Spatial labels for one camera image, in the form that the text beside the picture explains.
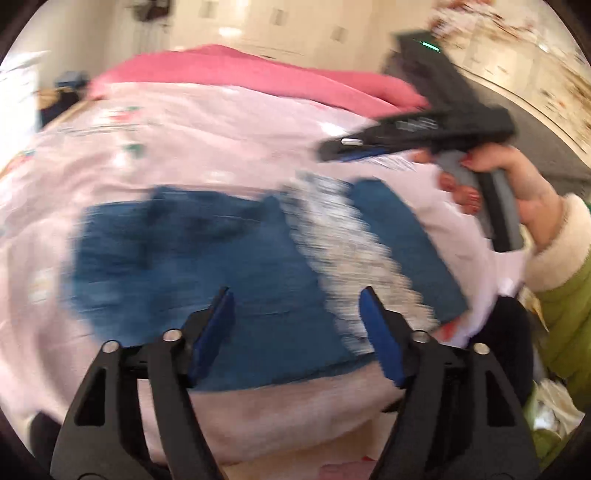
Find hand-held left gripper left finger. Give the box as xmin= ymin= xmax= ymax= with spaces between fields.
xmin=50 ymin=286 xmax=236 ymax=480

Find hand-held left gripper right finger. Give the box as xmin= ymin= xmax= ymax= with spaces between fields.
xmin=359 ymin=286 xmax=541 ymax=480

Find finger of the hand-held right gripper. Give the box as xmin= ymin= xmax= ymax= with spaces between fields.
xmin=318 ymin=124 xmax=409 ymax=163

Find blue denim pants lace trim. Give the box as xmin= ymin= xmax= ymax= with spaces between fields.
xmin=69 ymin=178 xmax=469 ymax=393

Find person's right forearm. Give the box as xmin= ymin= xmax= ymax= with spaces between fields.
xmin=524 ymin=193 xmax=591 ymax=393

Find person's right hand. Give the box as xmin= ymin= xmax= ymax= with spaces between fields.
xmin=411 ymin=141 xmax=568 ymax=253

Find grey quilted headboard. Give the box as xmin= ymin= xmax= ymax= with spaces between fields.
xmin=462 ymin=69 xmax=591 ymax=204

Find dark cloth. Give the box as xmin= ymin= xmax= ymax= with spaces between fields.
xmin=480 ymin=295 xmax=536 ymax=407

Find pink quilt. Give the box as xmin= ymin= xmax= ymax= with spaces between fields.
xmin=88 ymin=44 xmax=430 ymax=116

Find pink printed bed sheet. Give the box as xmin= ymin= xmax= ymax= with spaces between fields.
xmin=0 ymin=83 xmax=527 ymax=467

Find white wardrobe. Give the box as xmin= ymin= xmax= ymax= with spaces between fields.
xmin=175 ymin=0 xmax=439 ymax=56

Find hanging bags on hooks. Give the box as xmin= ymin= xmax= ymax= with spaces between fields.
xmin=131 ymin=0 xmax=174 ymax=21

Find blue folded cloth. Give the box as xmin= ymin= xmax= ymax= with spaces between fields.
xmin=54 ymin=71 xmax=88 ymax=90

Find white drawer cabinet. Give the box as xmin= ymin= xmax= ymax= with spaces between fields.
xmin=0 ymin=51 xmax=49 ymax=134

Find tree blossom wall painting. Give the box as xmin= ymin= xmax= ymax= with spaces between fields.
xmin=427 ymin=0 xmax=589 ymax=148

